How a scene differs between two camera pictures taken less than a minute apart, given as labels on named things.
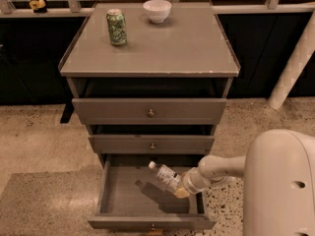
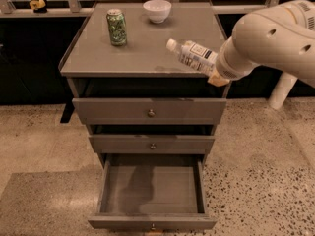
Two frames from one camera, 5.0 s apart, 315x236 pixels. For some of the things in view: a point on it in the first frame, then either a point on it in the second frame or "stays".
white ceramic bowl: (158, 10) stays
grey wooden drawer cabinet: (150, 81) stays
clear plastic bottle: (166, 175) to (194, 55)
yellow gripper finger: (181, 193) to (217, 80)
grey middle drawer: (152, 144) stays
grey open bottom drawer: (131, 196) stays
